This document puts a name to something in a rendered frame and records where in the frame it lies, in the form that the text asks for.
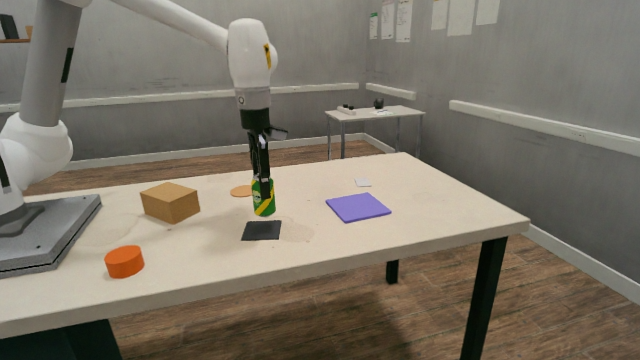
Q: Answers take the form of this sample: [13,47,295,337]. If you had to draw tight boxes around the dark grey square slate coaster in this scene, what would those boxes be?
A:
[241,220,282,241]

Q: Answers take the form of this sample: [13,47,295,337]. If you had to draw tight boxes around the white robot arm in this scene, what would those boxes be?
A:
[0,0,278,238]

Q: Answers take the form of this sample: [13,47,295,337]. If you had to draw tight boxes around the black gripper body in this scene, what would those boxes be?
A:
[240,107,270,148]

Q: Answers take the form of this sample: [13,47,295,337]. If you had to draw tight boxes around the orange short cylinder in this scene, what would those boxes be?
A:
[104,245,145,279]

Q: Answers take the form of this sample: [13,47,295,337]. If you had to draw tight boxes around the tan cardboard box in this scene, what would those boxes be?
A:
[139,182,201,225]

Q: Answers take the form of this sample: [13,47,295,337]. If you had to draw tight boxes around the green and yellow drink can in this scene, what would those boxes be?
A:
[251,173,276,217]

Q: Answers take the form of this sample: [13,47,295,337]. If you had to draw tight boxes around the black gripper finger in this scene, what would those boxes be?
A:
[247,131,259,175]
[250,134,271,199]

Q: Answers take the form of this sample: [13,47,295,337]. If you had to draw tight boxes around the tan round disc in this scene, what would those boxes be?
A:
[230,185,252,198]

